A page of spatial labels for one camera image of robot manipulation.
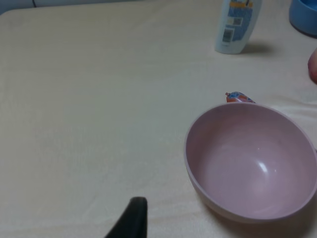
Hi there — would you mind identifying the blue bowl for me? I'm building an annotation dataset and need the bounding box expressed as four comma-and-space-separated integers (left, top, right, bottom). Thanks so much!
289, 0, 317, 38

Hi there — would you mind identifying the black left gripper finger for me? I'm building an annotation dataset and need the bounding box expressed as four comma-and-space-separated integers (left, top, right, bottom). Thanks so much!
105, 197, 148, 238

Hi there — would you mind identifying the red peach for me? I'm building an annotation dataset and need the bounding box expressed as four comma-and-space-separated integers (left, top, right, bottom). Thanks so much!
308, 49, 317, 84

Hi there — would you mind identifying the large pink bowl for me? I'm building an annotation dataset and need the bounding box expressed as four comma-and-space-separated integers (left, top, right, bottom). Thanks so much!
184, 103, 317, 223

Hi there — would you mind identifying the red wrapped sausage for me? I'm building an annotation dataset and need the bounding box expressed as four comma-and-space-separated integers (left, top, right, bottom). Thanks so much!
225, 91, 255, 103

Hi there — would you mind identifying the white blue shampoo bottle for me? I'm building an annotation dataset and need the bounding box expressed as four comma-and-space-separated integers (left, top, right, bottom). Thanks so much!
215, 0, 263, 55

